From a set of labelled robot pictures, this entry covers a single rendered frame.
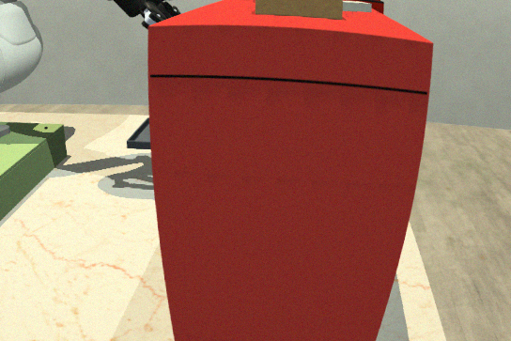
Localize tan rectangular block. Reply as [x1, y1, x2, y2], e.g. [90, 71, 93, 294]
[255, 0, 343, 20]

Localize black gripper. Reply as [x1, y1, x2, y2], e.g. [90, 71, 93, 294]
[114, 0, 181, 30]

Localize red tool chest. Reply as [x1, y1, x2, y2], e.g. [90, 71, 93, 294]
[148, 0, 433, 341]

